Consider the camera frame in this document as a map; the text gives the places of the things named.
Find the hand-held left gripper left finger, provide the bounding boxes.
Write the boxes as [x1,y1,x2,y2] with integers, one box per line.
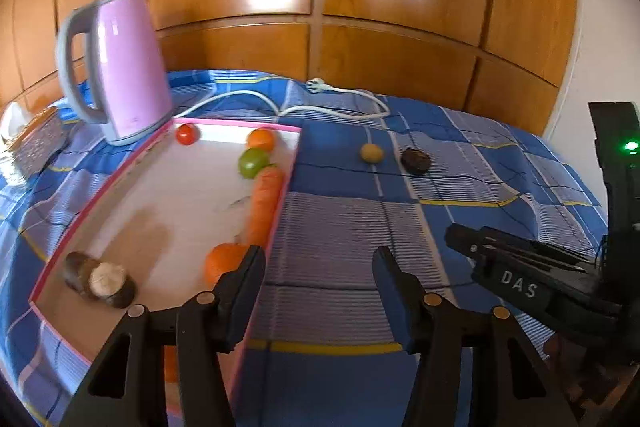
[60,245,267,427]

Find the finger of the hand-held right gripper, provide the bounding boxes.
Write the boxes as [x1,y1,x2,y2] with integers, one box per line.
[444,223,601,275]
[471,252,623,335]

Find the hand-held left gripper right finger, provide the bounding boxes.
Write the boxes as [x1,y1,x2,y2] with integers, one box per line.
[372,246,581,427]

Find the orange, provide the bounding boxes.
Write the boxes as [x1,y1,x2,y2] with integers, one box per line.
[164,346,179,384]
[204,243,247,286]

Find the white tray with pink rim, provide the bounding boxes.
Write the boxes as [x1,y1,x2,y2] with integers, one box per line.
[29,118,303,418]

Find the green tomato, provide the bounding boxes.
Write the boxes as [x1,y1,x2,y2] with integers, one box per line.
[237,148,268,180]

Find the orange carrot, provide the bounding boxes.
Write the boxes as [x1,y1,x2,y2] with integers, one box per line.
[245,166,285,247]

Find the blue checked blanket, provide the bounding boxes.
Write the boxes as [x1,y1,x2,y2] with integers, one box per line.
[0,68,610,427]

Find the dark round fruit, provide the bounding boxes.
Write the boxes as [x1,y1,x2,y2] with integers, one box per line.
[400,148,431,175]

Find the small orange mandarin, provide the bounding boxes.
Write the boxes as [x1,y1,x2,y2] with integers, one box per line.
[247,128,277,152]

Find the pink electric kettle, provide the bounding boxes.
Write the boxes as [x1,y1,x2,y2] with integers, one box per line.
[56,0,173,146]

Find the silver glitter tissue box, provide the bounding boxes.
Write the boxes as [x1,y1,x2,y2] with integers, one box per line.
[0,103,72,182]

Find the white power cord with plug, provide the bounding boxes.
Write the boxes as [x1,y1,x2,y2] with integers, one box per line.
[174,78,391,120]

